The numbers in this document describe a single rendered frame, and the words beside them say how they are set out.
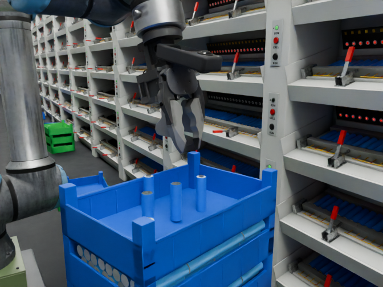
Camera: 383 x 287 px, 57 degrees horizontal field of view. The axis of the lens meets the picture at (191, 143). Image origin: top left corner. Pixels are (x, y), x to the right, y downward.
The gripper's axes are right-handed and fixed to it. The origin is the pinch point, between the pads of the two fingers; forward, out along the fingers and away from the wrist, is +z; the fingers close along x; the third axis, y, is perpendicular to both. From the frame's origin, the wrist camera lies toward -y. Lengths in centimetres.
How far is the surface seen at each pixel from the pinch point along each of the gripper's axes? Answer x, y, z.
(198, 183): 0.9, -0.7, 7.0
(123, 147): -85, 145, 0
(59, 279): -4, 82, 40
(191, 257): 12.9, -8.7, 14.4
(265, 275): -6.8, -5.5, 26.0
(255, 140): -51, 22, 5
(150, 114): -72, 97, -15
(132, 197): 7.6, 9.8, 7.6
